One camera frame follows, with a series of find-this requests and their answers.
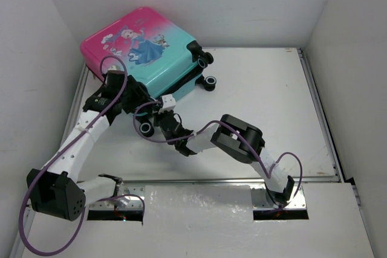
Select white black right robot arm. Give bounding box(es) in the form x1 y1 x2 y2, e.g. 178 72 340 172
154 111 294 207

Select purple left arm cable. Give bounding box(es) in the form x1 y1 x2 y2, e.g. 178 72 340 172
18 56 146 256

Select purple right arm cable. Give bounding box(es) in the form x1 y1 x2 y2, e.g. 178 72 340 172
132 100 304 212

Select pink and teal kids suitcase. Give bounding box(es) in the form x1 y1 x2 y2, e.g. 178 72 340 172
80 7 216 120

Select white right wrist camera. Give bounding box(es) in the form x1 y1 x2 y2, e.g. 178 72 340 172
158 94 176 114

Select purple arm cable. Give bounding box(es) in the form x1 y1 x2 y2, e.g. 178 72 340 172
132 100 304 212
18 56 146 256

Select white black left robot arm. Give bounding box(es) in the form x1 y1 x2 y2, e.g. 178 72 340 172
27 70 144 221

